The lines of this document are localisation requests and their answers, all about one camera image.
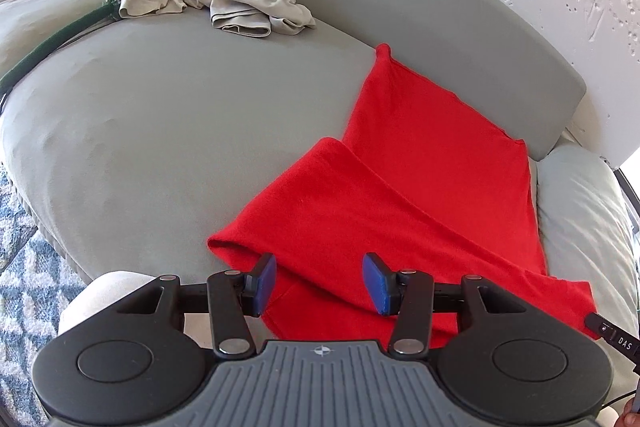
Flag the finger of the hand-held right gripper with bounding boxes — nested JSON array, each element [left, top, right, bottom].
[[584, 313, 640, 365]]

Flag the blue patterned rug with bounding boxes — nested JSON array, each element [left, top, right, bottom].
[[0, 167, 93, 408]]

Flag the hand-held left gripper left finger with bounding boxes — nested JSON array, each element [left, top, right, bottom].
[[90, 253, 278, 358]]

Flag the red garment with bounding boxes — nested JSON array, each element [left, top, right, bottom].
[[207, 43, 598, 350]]

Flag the grey sofa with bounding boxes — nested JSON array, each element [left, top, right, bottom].
[[0, 0, 546, 293]]

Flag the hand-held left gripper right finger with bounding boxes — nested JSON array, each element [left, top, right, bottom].
[[362, 252, 548, 360]]

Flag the black-framed window behind sofa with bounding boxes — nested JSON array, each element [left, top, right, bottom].
[[602, 154, 640, 220]]

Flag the grey sofa back cushion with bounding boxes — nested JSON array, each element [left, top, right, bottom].
[[247, 0, 587, 160]]

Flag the large light grey pillow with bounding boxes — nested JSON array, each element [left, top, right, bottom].
[[535, 143, 640, 343]]

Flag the light grey crumpled garment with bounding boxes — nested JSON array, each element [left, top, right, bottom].
[[118, 0, 318, 40]]

